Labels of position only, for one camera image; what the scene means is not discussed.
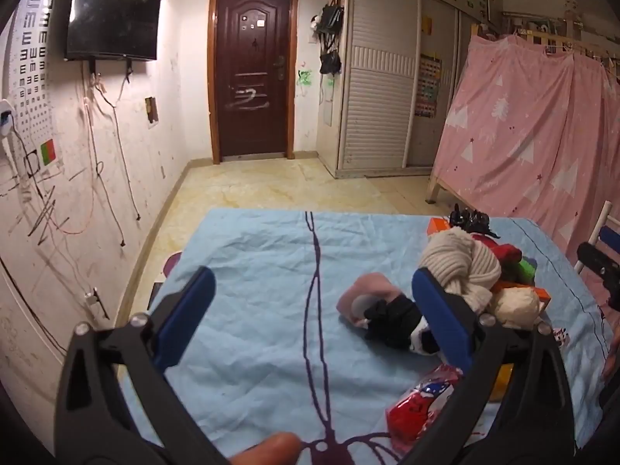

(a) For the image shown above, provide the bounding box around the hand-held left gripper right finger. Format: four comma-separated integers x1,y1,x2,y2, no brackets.
402,267,577,465

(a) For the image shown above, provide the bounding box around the eye chart wall poster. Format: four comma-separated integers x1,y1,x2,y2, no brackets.
10,0,66,175

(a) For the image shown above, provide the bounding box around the cream rolled sock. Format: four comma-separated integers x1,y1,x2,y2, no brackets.
487,288,541,331

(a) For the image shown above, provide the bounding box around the red striped knit sock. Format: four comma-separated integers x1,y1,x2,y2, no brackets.
472,235,525,263

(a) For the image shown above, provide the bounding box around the person's left hand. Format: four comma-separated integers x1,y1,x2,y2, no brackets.
230,432,302,465

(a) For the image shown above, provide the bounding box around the white wall socket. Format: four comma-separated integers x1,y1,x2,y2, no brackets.
84,288,110,320

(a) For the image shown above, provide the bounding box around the hanging wall cable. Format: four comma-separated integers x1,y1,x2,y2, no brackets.
83,60,142,248

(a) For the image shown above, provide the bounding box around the light blue tablecloth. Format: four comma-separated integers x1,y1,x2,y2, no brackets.
119,207,613,465

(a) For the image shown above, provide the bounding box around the yellow bowl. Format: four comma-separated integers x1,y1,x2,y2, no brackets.
488,363,515,402

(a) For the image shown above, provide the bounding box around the white metal chair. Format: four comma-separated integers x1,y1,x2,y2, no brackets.
574,201,620,273

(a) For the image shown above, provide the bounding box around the dark brown door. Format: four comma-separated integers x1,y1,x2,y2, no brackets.
208,0,301,165

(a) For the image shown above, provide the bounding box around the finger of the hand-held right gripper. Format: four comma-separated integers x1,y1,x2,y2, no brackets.
576,242,620,312
599,225,620,255

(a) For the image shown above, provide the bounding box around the wall-mounted black television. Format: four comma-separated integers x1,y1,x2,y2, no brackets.
64,0,163,62

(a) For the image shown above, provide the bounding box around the black and white sock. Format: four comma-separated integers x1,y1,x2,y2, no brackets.
409,317,443,355

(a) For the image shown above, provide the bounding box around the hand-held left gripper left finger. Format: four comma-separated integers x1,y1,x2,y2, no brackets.
54,266,228,465

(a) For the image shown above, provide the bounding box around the red plastic wrapper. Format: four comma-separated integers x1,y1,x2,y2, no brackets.
386,364,464,452

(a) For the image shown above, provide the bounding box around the cream knit hat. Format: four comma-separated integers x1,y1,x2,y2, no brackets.
419,229,502,312

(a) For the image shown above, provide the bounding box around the person's right hand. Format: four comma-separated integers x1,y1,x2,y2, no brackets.
601,322,620,383

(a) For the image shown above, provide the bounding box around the colourful grid poster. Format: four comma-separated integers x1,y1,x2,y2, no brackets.
414,53,443,118

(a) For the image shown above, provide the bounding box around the pink tree-print curtain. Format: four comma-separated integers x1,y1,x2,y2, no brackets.
431,34,620,282

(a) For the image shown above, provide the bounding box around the pink sock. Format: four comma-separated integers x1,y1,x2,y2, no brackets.
336,274,404,326

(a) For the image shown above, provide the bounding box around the green plastic item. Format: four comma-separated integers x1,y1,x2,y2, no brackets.
515,258,538,285

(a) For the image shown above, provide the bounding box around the white louvred wardrobe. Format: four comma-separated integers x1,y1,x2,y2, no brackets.
334,0,505,177

